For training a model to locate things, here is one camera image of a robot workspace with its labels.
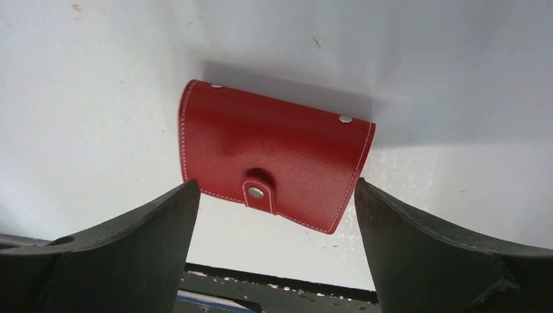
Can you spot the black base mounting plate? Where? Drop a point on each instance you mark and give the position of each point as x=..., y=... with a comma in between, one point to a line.
x=211, y=289

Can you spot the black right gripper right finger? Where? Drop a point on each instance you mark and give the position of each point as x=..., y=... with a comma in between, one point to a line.
x=422, y=263

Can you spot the red leather card holder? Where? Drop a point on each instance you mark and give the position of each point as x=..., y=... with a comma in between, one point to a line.
x=275, y=156

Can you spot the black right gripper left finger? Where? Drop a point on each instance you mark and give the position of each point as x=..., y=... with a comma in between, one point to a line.
x=130, y=263

